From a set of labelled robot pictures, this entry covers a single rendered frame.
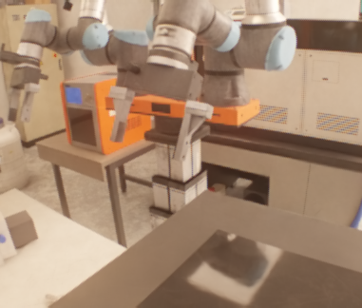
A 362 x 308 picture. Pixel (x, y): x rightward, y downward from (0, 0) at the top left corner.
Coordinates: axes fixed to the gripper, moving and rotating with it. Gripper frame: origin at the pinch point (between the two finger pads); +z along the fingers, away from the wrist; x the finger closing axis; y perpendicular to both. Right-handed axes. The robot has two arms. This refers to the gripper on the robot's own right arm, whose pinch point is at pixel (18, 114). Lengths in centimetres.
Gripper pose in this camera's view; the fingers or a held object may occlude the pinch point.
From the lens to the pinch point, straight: 97.4
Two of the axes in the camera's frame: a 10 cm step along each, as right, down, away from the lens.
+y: 6.8, 1.0, 7.2
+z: -1.4, 9.9, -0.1
